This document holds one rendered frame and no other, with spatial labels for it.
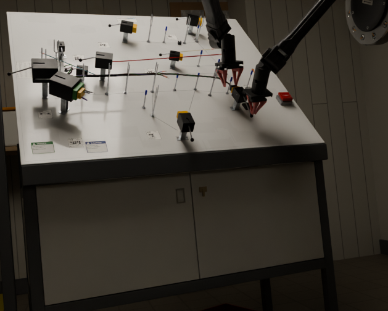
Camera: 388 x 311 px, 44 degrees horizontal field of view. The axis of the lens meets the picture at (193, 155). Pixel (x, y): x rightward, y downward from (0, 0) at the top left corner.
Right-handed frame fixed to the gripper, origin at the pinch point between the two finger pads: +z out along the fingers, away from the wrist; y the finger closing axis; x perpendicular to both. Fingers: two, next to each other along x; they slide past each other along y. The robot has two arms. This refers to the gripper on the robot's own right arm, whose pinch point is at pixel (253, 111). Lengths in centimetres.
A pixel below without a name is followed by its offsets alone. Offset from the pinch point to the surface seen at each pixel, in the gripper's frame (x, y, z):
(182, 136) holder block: 2.1, 31.6, 5.0
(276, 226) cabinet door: 29.4, -0.6, 35.4
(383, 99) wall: -103, -203, 71
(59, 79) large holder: -20, 71, -11
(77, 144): -3, 70, 6
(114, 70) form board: -45, 43, -1
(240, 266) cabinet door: 36, 17, 45
